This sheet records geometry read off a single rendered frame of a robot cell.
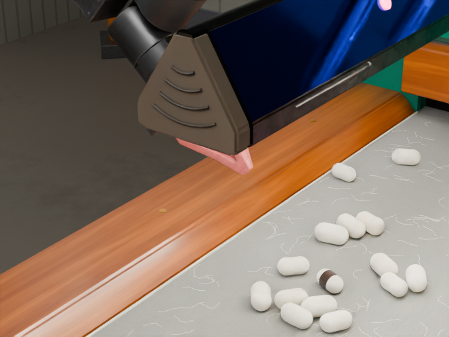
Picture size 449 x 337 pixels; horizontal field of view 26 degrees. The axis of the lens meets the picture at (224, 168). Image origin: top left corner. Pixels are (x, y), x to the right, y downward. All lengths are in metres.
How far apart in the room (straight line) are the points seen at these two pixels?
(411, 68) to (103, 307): 0.59
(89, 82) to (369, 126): 2.32
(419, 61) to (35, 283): 0.62
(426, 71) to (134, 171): 1.67
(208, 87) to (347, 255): 0.52
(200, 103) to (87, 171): 2.33
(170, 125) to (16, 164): 2.40
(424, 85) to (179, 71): 0.79
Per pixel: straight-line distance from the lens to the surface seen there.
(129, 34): 0.99
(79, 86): 3.54
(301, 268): 1.02
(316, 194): 1.18
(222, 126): 0.58
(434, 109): 1.45
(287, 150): 1.23
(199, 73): 0.58
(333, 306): 0.96
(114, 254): 1.02
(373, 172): 1.24
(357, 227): 1.08
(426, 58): 1.33
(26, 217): 2.69
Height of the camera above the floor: 1.29
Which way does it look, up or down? 27 degrees down
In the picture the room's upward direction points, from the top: straight up
